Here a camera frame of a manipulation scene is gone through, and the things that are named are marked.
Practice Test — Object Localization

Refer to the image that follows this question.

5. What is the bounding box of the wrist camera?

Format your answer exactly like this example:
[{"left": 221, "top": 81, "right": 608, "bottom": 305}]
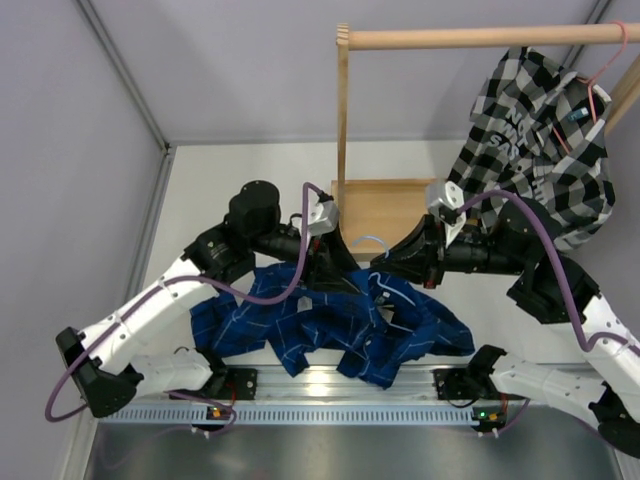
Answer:
[
  {"left": 426, "top": 179, "right": 467, "bottom": 247},
  {"left": 307, "top": 200, "right": 340, "bottom": 237}
]

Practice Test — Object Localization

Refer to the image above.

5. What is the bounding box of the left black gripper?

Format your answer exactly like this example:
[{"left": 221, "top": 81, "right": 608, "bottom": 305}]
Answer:
[{"left": 249, "top": 216, "right": 365, "bottom": 295}]

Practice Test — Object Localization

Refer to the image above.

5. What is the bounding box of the blue wire hanger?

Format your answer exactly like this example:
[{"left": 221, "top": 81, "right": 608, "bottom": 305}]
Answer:
[{"left": 352, "top": 235, "right": 416, "bottom": 308}]

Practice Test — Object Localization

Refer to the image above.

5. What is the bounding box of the slotted grey cable duct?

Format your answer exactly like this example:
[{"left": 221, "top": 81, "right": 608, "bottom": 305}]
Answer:
[{"left": 103, "top": 402, "right": 479, "bottom": 426}]

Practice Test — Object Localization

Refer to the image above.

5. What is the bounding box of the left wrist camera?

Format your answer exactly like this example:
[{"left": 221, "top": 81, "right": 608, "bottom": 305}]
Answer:
[{"left": 307, "top": 200, "right": 340, "bottom": 237}]

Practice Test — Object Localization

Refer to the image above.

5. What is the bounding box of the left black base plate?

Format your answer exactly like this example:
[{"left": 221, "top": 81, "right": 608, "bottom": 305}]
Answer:
[{"left": 218, "top": 366, "right": 258, "bottom": 401}]

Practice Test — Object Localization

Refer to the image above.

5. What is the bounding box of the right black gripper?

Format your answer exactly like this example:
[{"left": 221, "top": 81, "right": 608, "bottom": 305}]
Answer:
[{"left": 372, "top": 214, "right": 528, "bottom": 292}]

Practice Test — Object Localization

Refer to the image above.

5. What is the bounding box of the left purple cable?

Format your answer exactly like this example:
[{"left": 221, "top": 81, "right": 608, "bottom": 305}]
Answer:
[{"left": 44, "top": 182, "right": 334, "bottom": 435}]

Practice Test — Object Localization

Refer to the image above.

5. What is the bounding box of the wooden clothes rack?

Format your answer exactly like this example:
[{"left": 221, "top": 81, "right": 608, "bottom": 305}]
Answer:
[{"left": 332, "top": 23, "right": 639, "bottom": 242}]

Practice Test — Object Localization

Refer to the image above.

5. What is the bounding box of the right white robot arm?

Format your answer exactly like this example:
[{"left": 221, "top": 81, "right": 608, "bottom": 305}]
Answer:
[{"left": 371, "top": 200, "right": 639, "bottom": 457}]

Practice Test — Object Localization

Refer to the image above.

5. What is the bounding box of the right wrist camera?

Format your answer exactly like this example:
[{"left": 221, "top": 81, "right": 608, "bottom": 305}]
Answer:
[{"left": 426, "top": 179, "right": 467, "bottom": 247}]

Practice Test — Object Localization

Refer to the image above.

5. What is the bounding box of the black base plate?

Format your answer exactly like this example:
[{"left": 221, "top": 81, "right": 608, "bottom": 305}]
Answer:
[
  {"left": 218, "top": 366, "right": 258, "bottom": 401},
  {"left": 433, "top": 367, "right": 491, "bottom": 401}
]

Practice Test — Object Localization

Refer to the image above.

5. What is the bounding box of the grey corner frame post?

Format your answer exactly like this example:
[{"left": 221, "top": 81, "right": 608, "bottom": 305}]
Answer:
[{"left": 74, "top": 0, "right": 174, "bottom": 151}]

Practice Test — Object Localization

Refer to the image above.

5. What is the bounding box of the pink wire hanger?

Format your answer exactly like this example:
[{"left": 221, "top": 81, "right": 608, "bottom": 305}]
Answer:
[{"left": 552, "top": 19, "right": 629, "bottom": 154}]

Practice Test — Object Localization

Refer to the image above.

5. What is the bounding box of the aluminium mounting rail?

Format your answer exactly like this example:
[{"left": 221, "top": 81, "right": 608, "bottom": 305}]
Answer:
[{"left": 139, "top": 363, "right": 601, "bottom": 401}]

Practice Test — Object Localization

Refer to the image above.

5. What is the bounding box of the black white checkered shirt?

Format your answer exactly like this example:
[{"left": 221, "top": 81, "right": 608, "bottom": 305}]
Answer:
[{"left": 448, "top": 47, "right": 615, "bottom": 251}]

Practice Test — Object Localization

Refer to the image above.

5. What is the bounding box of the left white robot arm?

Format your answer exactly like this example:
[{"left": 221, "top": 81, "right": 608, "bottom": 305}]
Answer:
[{"left": 45, "top": 180, "right": 360, "bottom": 422}]

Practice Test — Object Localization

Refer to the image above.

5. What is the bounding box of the blue plaid shirt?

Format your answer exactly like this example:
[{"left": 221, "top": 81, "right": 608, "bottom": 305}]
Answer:
[{"left": 190, "top": 269, "right": 475, "bottom": 389}]

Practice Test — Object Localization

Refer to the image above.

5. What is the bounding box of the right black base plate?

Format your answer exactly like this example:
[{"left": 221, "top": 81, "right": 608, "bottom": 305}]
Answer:
[{"left": 433, "top": 367, "right": 491, "bottom": 401}]

